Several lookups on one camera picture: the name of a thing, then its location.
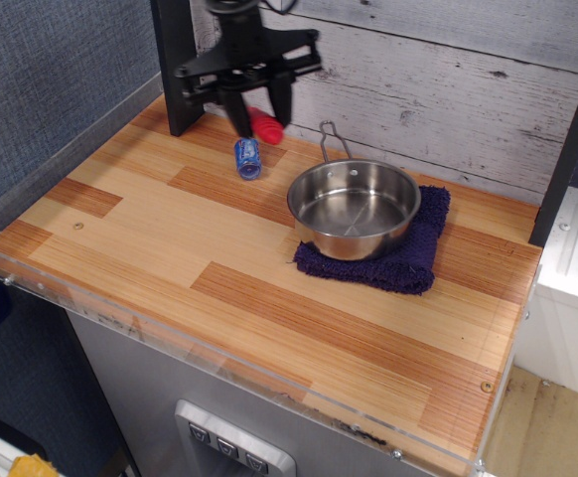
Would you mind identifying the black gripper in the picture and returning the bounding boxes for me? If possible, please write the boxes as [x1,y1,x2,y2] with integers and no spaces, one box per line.
[175,9,321,138]

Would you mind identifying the red-handled metal spoon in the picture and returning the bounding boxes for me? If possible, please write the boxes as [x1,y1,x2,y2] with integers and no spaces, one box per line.
[247,106,284,145]

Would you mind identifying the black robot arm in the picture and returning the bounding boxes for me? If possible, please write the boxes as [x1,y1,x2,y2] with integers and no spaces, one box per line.
[175,1,322,138]

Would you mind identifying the small blue can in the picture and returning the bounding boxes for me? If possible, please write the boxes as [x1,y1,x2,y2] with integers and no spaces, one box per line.
[234,138,262,180]

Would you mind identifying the stainless steel pot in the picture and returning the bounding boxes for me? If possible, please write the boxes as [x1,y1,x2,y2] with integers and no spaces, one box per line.
[286,120,421,261]

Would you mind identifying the purple folded cloth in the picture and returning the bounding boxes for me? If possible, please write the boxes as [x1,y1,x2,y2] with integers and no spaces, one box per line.
[294,186,451,295]

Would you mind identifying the silver toy fridge cabinet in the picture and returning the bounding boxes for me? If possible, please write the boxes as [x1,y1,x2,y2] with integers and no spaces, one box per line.
[65,310,429,477]

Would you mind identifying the silver dispenser button panel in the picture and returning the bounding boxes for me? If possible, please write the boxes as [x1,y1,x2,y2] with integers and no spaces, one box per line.
[175,399,297,476]

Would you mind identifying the white metal side unit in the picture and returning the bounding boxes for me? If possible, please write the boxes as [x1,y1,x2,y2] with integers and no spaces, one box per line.
[513,187,578,393]

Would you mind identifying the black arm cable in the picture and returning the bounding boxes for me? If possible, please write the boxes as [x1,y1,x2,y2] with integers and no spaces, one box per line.
[258,0,300,15]

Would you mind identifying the clear acrylic guard rail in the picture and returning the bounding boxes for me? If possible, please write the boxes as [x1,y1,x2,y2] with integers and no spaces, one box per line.
[0,79,540,476]

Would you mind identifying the black vertical post right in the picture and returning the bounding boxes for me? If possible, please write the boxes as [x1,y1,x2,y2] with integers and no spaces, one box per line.
[528,105,578,247]

